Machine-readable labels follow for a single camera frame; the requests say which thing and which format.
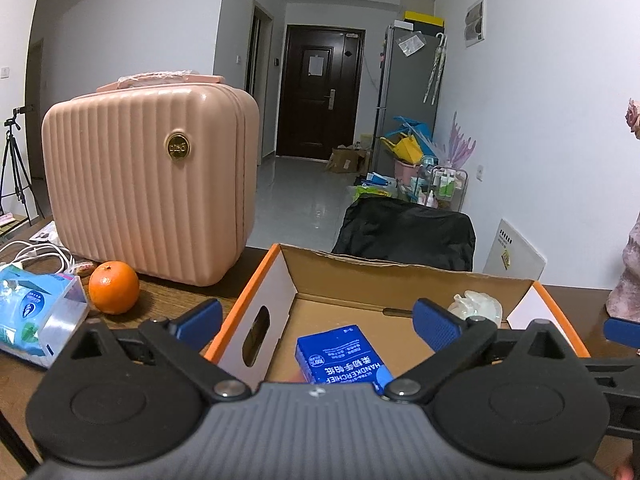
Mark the blue and yellow plastic pile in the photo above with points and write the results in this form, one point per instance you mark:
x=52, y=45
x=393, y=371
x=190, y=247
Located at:
x=407, y=145

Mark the dark brown entrance door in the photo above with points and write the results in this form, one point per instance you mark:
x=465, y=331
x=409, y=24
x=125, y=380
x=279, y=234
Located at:
x=305, y=120

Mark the white wall panel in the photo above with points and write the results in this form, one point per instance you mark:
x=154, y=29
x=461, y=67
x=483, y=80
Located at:
x=475, y=22

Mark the blue handkerchief paper pack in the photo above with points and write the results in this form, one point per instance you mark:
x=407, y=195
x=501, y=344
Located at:
x=335, y=355

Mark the orange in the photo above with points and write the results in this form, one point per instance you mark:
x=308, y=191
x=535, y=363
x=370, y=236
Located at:
x=114, y=288

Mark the clear plastic bag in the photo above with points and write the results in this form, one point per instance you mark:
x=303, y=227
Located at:
x=411, y=44

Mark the blue tissue pack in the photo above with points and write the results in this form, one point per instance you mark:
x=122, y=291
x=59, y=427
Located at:
x=30, y=310

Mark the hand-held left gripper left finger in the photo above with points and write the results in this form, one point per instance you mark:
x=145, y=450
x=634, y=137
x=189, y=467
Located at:
x=202, y=320

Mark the white wall socket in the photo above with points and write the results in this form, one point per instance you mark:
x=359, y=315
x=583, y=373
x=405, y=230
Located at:
x=480, y=173

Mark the white folded umbrella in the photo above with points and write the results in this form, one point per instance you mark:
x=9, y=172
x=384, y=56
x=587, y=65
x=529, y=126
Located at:
x=435, y=70

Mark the dried rose bouquet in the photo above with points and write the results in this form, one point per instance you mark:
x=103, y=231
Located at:
x=634, y=117

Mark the red cardboard box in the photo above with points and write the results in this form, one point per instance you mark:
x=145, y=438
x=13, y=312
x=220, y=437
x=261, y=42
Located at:
x=350, y=272

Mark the dark side door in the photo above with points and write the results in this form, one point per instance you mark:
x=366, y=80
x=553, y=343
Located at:
x=260, y=85

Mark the brown cardboard box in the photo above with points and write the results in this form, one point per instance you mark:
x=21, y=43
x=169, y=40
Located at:
x=345, y=160

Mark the black tripod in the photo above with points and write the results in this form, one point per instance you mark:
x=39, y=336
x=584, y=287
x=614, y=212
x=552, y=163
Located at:
x=15, y=170

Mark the trolley with bottles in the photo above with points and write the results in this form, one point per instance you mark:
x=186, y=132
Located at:
x=442, y=185

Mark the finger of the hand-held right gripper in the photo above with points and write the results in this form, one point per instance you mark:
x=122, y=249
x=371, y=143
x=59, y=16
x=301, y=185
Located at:
x=622, y=332
x=617, y=367

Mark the grey refrigerator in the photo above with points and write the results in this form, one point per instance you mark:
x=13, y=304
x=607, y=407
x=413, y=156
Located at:
x=400, y=110

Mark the colourful bags pile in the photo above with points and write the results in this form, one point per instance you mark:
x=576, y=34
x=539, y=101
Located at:
x=372, y=187

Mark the mauve textured vase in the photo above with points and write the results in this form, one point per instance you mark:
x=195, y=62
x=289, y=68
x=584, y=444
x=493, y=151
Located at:
x=627, y=280

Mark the pink bucket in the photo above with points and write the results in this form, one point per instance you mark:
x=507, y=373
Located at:
x=406, y=170

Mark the purple feather wall decoration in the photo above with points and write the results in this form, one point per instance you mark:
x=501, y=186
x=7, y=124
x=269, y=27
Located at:
x=457, y=142

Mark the white leaning board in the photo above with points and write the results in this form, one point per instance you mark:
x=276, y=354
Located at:
x=515, y=252

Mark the yellow box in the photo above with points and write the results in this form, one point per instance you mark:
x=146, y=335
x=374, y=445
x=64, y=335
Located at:
x=425, y=19

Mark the white paper notice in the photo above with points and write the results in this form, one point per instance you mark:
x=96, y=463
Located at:
x=315, y=66

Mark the pink ribbed suitcase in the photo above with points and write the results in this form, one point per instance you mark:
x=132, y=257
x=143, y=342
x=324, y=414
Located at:
x=150, y=185

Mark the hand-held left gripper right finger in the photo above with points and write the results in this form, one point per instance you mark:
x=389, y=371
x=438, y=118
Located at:
x=435, y=325

